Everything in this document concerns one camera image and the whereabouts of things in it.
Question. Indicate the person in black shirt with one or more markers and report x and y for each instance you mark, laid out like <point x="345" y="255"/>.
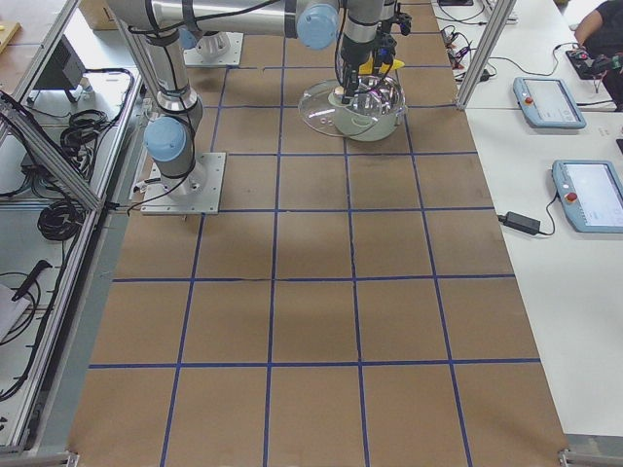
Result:
<point x="600" y="34"/>

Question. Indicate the lower blue teach pendant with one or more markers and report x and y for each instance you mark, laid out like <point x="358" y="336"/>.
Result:
<point x="591" y="195"/>

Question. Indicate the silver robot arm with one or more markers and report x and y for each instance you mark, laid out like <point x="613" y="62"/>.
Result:
<point x="373" y="56"/>
<point x="170" y="140"/>

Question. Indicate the upper blue teach pendant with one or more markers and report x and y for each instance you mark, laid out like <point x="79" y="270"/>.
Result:
<point x="547" y="103"/>

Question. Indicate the aluminium frame left rail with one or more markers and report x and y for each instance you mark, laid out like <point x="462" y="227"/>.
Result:
<point x="63" y="166"/>

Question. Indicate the black box on stand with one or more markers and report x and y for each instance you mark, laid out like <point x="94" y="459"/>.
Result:
<point x="64" y="70"/>

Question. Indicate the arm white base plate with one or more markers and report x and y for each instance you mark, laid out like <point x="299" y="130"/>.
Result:
<point x="199" y="193"/>
<point x="218" y="50"/>

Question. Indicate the yellow corn cob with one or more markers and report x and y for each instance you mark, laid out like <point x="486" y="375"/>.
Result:
<point x="368" y="67"/>

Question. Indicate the black power adapter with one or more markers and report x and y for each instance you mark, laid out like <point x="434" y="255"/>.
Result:
<point x="520" y="223"/>

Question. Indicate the cardboard box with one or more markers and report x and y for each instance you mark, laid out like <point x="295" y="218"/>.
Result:
<point x="98" y="15"/>

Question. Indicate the aluminium frame post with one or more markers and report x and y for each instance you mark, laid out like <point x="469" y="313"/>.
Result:
<point x="485" y="47"/>

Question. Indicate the pale green cooking pot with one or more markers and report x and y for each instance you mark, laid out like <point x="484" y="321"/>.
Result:
<point x="373" y="114"/>

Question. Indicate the glass pot lid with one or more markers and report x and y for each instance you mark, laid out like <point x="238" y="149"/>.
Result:
<point x="322" y="108"/>

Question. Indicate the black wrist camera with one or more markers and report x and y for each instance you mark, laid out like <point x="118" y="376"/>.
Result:
<point x="404" y="22"/>

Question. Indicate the blue teach pendant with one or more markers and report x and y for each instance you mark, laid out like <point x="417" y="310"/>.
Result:
<point x="591" y="195"/>
<point x="547" y="103"/>

